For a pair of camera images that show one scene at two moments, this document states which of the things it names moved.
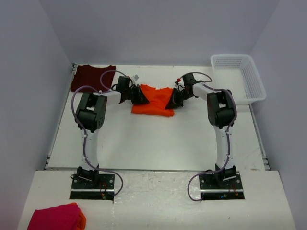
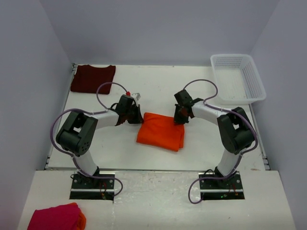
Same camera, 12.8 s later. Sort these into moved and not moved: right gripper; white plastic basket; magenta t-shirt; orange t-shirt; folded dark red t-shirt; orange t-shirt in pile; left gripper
Moved: orange t-shirt; right gripper; left gripper
Not moved: orange t-shirt in pile; magenta t-shirt; white plastic basket; folded dark red t-shirt
